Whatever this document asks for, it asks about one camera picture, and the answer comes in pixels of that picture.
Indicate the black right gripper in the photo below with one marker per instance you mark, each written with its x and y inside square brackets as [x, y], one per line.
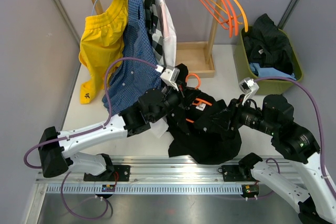
[223, 117]

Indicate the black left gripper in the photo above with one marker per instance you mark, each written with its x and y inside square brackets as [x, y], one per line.
[181, 97]

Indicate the black garment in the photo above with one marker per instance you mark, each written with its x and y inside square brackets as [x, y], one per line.
[204, 148]

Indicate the light blue shirt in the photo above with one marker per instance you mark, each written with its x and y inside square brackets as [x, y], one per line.
[268, 72]

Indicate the black striped shirt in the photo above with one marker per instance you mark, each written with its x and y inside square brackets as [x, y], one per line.
[267, 46]

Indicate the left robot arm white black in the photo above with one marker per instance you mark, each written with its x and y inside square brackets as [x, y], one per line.
[61, 152]

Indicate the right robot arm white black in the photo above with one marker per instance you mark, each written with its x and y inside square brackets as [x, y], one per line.
[313, 204]

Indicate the yellow plastic hanger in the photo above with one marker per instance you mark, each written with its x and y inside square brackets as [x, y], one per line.
[243, 15]

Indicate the black white plaid shirt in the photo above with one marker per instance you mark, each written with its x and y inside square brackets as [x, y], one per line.
[153, 29]

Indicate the wooden clothes rack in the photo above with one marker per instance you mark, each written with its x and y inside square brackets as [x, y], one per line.
[197, 55]

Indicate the olive green plastic bin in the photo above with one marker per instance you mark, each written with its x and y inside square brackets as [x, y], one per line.
[265, 86]

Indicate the yellow shorts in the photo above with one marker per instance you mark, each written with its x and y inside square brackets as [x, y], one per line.
[102, 44]

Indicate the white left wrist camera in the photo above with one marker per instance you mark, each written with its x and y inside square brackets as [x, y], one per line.
[169, 75]

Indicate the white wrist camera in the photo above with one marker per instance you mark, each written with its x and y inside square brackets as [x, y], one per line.
[169, 75]
[249, 88]

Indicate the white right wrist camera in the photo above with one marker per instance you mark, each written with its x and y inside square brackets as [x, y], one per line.
[249, 88]

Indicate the aluminium mounting rail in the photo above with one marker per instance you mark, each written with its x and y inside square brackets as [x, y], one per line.
[150, 176]

